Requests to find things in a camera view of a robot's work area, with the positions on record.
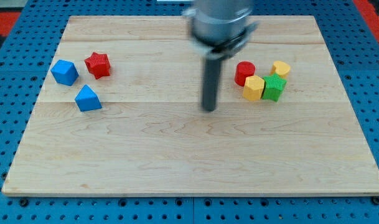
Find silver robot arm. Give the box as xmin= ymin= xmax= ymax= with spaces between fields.
xmin=182 ymin=0 xmax=259 ymax=60

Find blue triangle block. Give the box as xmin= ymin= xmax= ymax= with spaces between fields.
xmin=75 ymin=85 xmax=102 ymax=112

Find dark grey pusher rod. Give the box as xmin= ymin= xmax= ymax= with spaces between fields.
xmin=201 ymin=58 xmax=223 ymax=111

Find red cylinder block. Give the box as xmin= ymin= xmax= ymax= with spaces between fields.
xmin=235 ymin=61 xmax=256 ymax=86

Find yellow hexagon block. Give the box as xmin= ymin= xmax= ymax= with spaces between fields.
xmin=242 ymin=75 xmax=265 ymax=101

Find green star block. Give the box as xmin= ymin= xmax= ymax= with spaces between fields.
xmin=262 ymin=73 xmax=287 ymax=102

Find red star block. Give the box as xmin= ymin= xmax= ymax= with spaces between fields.
xmin=84 ymin=52 xmax=111 ymax=80

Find yellow heart block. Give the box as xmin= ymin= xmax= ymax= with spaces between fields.
xmin=269 ymin=60 xmax=291 ymax=79

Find blue cube block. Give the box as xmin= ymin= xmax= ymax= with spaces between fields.
xmin=50 ymin=60 xmax=79 ymax=86

